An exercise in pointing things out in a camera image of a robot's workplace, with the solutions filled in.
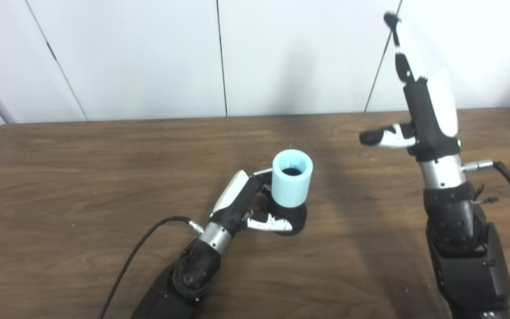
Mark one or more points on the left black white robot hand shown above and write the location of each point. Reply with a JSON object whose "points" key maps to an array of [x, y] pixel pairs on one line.
{"points": [[233, 208]]}

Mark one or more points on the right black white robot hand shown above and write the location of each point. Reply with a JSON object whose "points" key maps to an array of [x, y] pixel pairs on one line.
{"points": [[432, 128]]}

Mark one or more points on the black flared nozzle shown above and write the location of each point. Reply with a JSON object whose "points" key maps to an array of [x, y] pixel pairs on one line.
{"points": [[297, 219]]}

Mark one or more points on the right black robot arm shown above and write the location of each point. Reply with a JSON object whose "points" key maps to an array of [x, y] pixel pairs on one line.
{"points": [[458, 221]]}

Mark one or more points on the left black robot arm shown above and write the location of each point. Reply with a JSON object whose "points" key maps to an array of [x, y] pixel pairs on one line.
{"points": [[191, 274]]}

